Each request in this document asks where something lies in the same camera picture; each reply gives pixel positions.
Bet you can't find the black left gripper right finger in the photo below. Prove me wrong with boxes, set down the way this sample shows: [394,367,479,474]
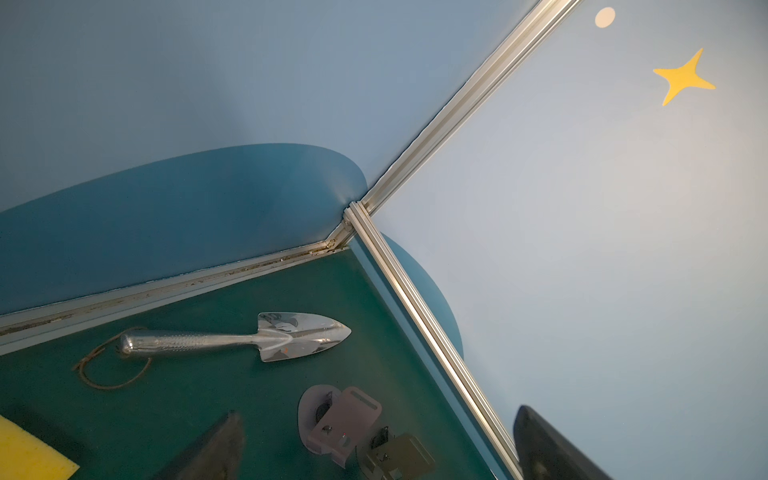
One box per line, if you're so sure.
[513,405,611,480]

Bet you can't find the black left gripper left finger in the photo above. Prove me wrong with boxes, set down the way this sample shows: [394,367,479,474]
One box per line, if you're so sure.
[153,411,245,480]

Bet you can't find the dark grey stand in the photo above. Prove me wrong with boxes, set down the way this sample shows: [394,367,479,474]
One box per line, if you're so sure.
[356,426,436,480]

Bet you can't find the silver metal garden trowel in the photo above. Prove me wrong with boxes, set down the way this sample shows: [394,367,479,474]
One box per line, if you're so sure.
[73,311,353,392]

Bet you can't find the yellow sponge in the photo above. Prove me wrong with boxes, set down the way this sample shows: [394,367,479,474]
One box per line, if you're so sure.
[0,417,80,480]

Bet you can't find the horizontal aluminium frame bar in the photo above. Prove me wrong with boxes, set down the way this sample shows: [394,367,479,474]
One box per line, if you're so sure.
[344,202,523,479]

